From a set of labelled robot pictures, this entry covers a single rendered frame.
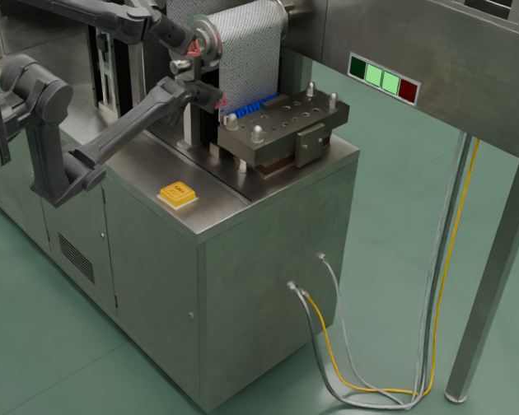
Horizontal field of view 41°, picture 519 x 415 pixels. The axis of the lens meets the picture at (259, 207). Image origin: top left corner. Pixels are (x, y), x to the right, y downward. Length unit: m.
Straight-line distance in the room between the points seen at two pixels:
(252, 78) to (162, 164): 0.37
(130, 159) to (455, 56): 0.97
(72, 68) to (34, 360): 1.10
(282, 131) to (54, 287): 1.41
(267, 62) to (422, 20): 0.50
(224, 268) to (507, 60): 0.93
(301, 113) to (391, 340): 1.12
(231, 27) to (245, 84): 0.19
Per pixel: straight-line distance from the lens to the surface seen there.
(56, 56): 2.78
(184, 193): 1.91
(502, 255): 2.20
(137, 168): 2.07
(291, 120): 2.05
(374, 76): 2.01
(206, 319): 2.06
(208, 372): 2.25
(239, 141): 1.95
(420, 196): 3.62
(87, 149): 1.64
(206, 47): 1.96
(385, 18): 1.95
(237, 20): 2.00
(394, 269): 3.14
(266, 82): 2.14
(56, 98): 1.25
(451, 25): 1.83
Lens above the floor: 2.05
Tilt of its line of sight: 37 degrees down
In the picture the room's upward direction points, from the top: 3 degrees clockwise
